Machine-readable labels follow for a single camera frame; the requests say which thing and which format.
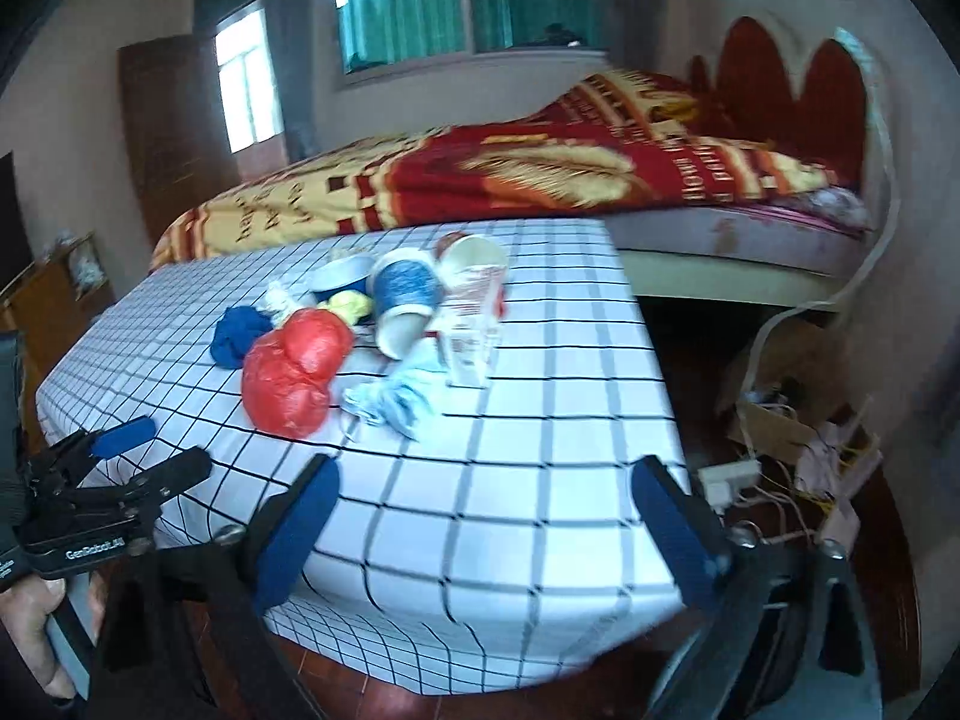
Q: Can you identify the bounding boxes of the blue paper cup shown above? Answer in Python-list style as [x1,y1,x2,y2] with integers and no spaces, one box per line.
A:
[369,247,441,361]

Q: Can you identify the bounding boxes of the red plastic bag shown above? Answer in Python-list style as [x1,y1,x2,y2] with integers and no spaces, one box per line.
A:
[241,307,355,437]

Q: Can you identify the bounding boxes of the white power strip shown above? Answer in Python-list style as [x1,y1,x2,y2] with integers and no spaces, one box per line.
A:
[697,457,762,507]

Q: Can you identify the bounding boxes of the bed mattress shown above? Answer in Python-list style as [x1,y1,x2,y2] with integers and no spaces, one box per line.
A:
[611,191,875,308]

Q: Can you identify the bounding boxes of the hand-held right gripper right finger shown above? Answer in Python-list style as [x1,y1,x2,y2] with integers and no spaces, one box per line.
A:
[630,454,901,720]

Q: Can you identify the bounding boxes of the red scalloped headboard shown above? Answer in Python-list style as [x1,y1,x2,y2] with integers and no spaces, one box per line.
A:
[686,15,901,203]

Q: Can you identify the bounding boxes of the light blue face mask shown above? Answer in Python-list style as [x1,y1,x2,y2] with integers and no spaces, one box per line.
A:
[341,356,436,442]

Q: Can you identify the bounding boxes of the person's left hand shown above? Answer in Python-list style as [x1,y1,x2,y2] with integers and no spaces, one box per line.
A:
[0,574,106,702]

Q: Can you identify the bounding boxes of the white checked tablecloth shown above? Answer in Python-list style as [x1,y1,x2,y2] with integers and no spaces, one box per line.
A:
[34,217,691,691]

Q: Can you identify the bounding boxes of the wooden cabinet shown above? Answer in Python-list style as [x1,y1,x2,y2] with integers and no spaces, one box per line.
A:
[0,232,117,406]

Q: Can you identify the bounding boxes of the blue cup with white inside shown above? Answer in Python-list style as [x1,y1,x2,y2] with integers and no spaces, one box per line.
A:
[309,253,376,301]

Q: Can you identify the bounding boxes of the small bright window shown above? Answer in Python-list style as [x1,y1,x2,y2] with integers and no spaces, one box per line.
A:
[214,7,282,155]

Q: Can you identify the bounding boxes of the blue plastic bag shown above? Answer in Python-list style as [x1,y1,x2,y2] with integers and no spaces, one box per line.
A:
[210,304,275,370]

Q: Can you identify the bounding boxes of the red and yellow printed blanket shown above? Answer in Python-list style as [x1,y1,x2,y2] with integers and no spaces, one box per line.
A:
[150,67,841,271]

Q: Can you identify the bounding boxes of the white tissue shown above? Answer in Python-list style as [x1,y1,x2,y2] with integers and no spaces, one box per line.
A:
[262,281,305,323]

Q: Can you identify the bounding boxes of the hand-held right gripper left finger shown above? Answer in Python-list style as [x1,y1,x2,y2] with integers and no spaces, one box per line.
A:
[90,454,342,720]

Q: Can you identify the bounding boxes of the yellow wrapper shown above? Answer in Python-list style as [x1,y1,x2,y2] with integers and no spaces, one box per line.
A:
[319,291,374,327]

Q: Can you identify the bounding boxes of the red and white paper cup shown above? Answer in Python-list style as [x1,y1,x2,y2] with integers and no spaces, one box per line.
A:
[437,232,509,297]

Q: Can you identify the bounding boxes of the dark television screen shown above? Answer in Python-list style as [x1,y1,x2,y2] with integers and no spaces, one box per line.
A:
[0,150,35,297]

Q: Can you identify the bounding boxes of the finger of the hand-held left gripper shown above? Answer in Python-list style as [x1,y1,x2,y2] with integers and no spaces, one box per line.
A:
[45,446,215,520]
[30,416,158,482]

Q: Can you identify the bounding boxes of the brown wooden door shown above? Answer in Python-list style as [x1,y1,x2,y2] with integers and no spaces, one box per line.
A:
[116,34,241,248]

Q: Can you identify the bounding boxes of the cardboard box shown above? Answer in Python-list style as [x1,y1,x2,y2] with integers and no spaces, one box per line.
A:
[716,315,882,496]

